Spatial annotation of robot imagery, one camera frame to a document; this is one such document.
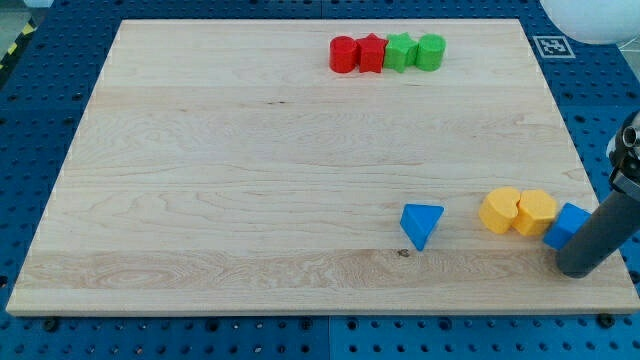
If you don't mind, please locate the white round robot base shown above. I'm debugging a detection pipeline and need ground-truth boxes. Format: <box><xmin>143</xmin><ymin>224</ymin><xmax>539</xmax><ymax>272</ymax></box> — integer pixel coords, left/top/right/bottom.
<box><xmin>540</xmin><ymin>0</ymin><xmax>639</xmax><ymax>45</ymax></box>

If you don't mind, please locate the light wooden board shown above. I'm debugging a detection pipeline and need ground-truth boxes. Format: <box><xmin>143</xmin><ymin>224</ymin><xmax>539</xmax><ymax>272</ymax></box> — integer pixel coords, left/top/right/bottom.
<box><xmin>7</xmin><ymin>19</ymin><xmax>639</xmax><ymax>317</ymax></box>

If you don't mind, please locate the blue triangle block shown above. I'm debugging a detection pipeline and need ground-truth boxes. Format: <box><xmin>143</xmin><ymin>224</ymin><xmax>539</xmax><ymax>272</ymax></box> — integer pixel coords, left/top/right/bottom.
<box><xmin>400</xmin><ymin>204</ymin><xmax>444</xmax><ymax>251</ymax></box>

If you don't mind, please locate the red cylinder block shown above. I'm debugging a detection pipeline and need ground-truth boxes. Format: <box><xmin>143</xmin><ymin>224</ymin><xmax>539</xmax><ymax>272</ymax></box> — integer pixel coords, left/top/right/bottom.
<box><xmin>329</xmin><ymin>36</ymin><xmax>359</xmax><ymax>73</ymax></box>

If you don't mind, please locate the red star block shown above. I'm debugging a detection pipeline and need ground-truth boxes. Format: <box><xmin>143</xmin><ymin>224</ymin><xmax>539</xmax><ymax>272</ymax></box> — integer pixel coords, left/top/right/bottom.
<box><xmin>356</xmin><ymin>33</ymin><xmax>388</xmax><ymax>73</ymax></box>

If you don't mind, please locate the green star block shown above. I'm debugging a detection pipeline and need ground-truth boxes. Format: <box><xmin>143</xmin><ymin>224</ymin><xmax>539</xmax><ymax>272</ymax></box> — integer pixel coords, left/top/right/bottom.
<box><xmin>383</xmin><ymin>32</ymin><xmax>418</xmax><ymax>73</ymax></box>

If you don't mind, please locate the green cylinder block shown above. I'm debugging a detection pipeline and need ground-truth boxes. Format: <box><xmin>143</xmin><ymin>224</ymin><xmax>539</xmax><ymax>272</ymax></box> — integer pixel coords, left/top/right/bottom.
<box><xmin>415</xmin><ymin>34</ymin><xmax>446</xmax><ymax>72</ymax></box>

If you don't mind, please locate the yellow heart block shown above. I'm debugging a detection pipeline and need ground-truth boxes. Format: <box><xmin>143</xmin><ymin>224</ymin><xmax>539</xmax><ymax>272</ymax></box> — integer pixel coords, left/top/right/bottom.
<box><xmin>478</xmin><ymin>187</ymin><xmax>521</xmax><ymax>234</ymax></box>

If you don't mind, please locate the yellow hexagon block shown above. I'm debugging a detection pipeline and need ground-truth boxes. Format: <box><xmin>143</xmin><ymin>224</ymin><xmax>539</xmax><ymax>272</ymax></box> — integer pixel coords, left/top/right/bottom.
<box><xmin>512</xmin><ymin>189</ymin><xmax>557</xmax><ymax>236</ymax></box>

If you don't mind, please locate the blue cube block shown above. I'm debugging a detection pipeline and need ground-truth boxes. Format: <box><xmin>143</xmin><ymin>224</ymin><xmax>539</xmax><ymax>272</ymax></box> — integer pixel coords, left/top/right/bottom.
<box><xmin>543</xmin><ymin>203</ymin><xmax>591</xmax><ymax>250</ymax></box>

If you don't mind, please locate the white fiducial marker tag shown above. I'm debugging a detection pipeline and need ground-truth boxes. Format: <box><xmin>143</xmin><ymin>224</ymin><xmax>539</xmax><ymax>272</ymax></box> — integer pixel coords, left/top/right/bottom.
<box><xmin>533</xmin><ymin>36</ymin><xmax>575</xmax><ymax>59</ymax></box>

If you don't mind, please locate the blue perforated table mat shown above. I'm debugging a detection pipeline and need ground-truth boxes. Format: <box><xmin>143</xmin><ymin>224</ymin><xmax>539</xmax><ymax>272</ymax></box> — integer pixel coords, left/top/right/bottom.
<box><xmin>1</xmin><ymin>0</ymin><xmax>639</xmax><ymax>359</ymax></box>

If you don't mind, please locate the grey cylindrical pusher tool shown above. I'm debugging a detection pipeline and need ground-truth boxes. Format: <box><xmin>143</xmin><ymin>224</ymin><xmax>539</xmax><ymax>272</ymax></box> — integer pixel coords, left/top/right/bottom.
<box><xmin>556</xmin><ymin>191</ymin><xmax>639</xmax><ymax>278</ymax></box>

